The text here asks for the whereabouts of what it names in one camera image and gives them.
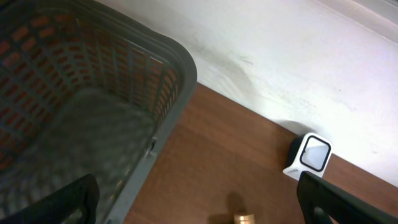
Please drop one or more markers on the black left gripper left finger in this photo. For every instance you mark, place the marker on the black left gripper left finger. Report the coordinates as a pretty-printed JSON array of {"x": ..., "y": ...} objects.
[{"x": 82, "y": 194}]

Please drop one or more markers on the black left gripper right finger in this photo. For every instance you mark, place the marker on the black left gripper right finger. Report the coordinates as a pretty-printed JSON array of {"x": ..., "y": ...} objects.
[{"x": 323, "y": 202}]

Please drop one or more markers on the white tube with gold cap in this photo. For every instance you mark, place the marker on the white tube with gold cap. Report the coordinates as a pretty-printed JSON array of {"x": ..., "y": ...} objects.
[{"x": 244, "y": 218}]

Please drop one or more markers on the white barcode scanner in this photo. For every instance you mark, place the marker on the white barcode scanner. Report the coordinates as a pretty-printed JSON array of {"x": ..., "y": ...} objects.
[{"x": 308, "y": 152}]

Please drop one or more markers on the grey plastic mesh basket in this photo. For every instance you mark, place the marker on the grey plastic mesh basket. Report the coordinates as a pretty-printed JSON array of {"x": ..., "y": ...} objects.
[{"x": 84, "y": 90}]

